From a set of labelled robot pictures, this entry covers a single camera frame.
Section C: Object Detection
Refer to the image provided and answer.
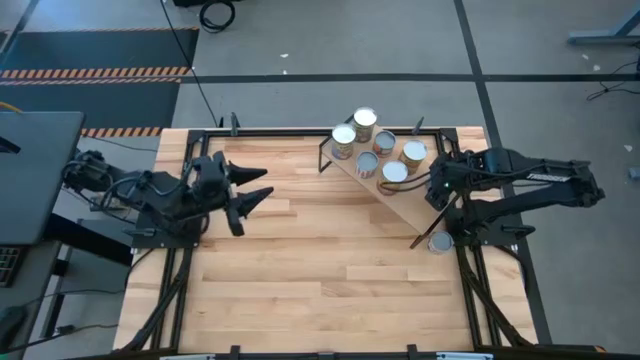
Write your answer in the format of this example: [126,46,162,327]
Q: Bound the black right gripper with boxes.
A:
[424,151,485,212]

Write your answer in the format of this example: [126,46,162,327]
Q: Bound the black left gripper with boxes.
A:
[191,150,276,238]

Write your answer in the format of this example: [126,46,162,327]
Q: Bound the orange-yellow label can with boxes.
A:
[398,139,429,176]

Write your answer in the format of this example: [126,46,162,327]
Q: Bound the teal orange-slice label can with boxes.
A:
[376,159,410,197]

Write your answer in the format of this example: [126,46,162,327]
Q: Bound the small grey-lid can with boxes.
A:
[427,230,455,256]
[372,129,398,159]

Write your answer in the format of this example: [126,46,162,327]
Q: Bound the white carrots label can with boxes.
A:
[355,150,380,180]

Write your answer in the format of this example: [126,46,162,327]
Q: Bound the yellow-green label can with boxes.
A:
[352,105,379,145]

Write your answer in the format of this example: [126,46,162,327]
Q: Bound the cream peaches label can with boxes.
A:
[331,123,358,161]

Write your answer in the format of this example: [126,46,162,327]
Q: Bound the wooden shelf with black legs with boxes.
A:
[317,115,464,250]

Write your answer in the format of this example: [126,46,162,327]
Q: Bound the black hazard-striped floor mat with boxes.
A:
[0,27,200,81]
[0,77,182,140]

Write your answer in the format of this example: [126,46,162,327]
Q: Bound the black box on floor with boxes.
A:
[172,0,241,8]

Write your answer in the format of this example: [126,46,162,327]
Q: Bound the grey desk top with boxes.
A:
[0,110,86,246]

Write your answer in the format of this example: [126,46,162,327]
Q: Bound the black keyboard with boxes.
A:
[0,244,22,289]

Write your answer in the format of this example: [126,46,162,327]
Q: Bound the black computer mouse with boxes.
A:
[0,304,27,354]

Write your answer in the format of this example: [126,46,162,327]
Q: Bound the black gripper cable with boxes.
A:
[378,171,434,195]

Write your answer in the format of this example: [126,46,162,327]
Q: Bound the black aluminium table frame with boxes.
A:
[113,127,551,360]

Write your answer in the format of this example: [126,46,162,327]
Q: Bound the long black floor cable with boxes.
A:
[158,0,219,126]

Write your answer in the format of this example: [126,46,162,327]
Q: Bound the black coiled cable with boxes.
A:
[198,0,237,35]

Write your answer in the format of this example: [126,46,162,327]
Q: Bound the thin black floor cable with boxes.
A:
[585,55,640,103]

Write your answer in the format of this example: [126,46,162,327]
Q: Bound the grey desk leg frame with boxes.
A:
[566,3,640,48]

